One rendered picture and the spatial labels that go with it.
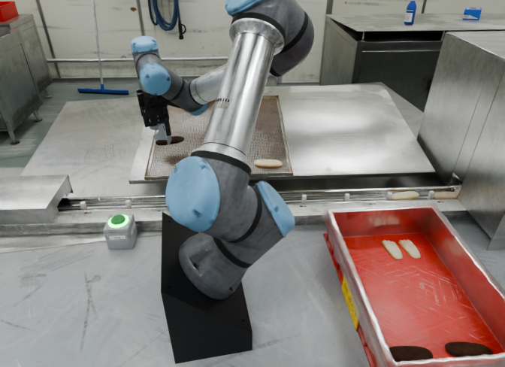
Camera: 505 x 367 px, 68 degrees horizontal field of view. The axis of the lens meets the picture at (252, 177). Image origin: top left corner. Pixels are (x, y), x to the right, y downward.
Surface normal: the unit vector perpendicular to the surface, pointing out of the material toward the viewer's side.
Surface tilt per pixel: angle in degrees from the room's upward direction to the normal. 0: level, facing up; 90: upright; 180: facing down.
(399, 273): 0
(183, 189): 54
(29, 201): 0
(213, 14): 90
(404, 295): 0
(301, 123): 10
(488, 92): 90
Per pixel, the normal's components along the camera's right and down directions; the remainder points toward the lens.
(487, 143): -1.00, 0.03
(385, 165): 0.01, -0.73
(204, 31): 0.05, 0.55
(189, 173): -0.66, -0.23
